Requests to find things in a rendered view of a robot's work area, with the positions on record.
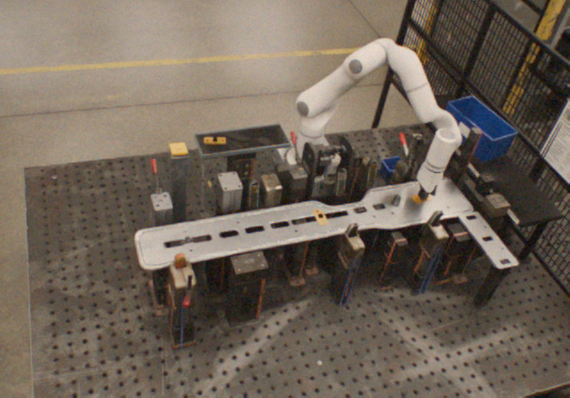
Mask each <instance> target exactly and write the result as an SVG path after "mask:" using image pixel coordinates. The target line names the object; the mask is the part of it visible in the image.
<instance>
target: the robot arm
mask: <svg viewBox="0 0 570 398"><path fill-rule="evenodd" d="M384 64H390V66H391V68H392V70H393V71H394V72H395V73H396V74H398V75H399V77H400V78H401V82H402V84H403V88H404V90H405V93H406V95H407V97H408V100H409V102H411V106H412V108H413V111H414V113H415V115H416V118H417V120H418V121H419V122H422V123H427V122H434V123H435V124H436V125H437V127H438V129H439V130H438V131H437V132H436V136H435V138H434V141H433V142H432V143H431V146H430V149H429V151H428V155H427V158H426V161H425V162H424V164H423V166H422V167H420V169H419V172H418V174H417V179H418V181H419V192H418V196H419V195H422V197H420V200H426V199H428V195H429V194H430V195H432V196H435V195H436V192H437V191H438V189H439V185H440V183H441V181H442V177H443V171H444V170H445V169H446V167H447V165H448V161H449V159H450V157H451V155H452V153H453V151H454V150H456V149H457V148H459V147H460V145H461V134H460V130H459V127H458V125H457V123H456V121H454V119H453V118H452V115H451V114H450V113H448V112H447V111H445V110H441V109H439V108H438V107H437V104H436V100H435V97H434V95H433V92H431V89H430V87H429V84H428V80H427V78H426V75H425V73H424V70H423V68H422V65H421V63H420V61H419V59H418V56H417V55H416V54H415V53H414V52H413V51H412V50H410V49H406V48H403V47H400V45H396V44H395V43H394V41H393V40H391V39H387V38H382V39H379V40H376V41H374V42H371V43H369V44H367V46H365V47H363V48H361V49H359V50H357V51H356V52H354V53H352V54H351V55H349V57H348V58H346V60H345V62H344V63H343V64H342V65H341V66H340V67H339V69H337V70H335V71H334V72H333V73H332V74H330V75H329V76H328V77H325V78H324V79H323V80H322V81H321V82H320V83H318V84H317V85H314V86H312V87H310V88H309V89H307V90H305V92H304V93H301V94H300V95H299V96H298V98H297V103H296V107H297V112H298V113H299V114H300V116H301V117H302V118H301V120H300V124H299V129H298V135H297V151H298V156H299V157H300V158H301V156H302V151H304V146H305V143H306V142H311V143H312V145H314V144H322V138H323V135H324V130H325V126H326V124H328V122H329V121H330V119H331V117H332V116H333V113H334V111H335V110H336V108H337V106H338V105H339V102H340V98H341V96H342V95H343V94H344V93H346V92H348V90H349V89H350V88H353V87H354V86H355V85H357V84H358V83H359V82H360V79H361V78H364V77H365V76H367V75H368V74H370V73H371V72H372V71H375V70H376V69H378V68H379V67H380V66H382V65H384ZM296 157H297V156H296V152H295V148H292V149H291V150H289V152H288V154H287V161H288V162H289V165H295V164H296V163H297V162H296Z"/></svg>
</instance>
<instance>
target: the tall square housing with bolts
mask: <svg viewBox="0 0 570 398"><path fill-rule="evenodd" d="M242 191H243V186H241V183H240V180H239V177H238V175H237V173H236V172H228V173H222V174H217V175H216V217H217V216H223V215H234V214H238V210H240V201H241V192H242ZM229 232H235V231H224V232H222V234H223V238H225V234H226V233H229ZM236 233H237V231H236Z"/></svg>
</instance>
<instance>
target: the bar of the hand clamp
mask: <svg viewBox="0 0 570 398"><path fill-rule="evenodd" d="M423 143H424V139H422V135H420V134H413V135H412V136H411V144H409V149H408V153H407V158H406V161H405V164H406V165H407V171H406V172H408V168H409V164H410V161H411V164H412V168H410V169H411V170H412V171H414V167H415V164H416V158H417V155H418V150H419V146H420V145H422V144H423Z"/></svg>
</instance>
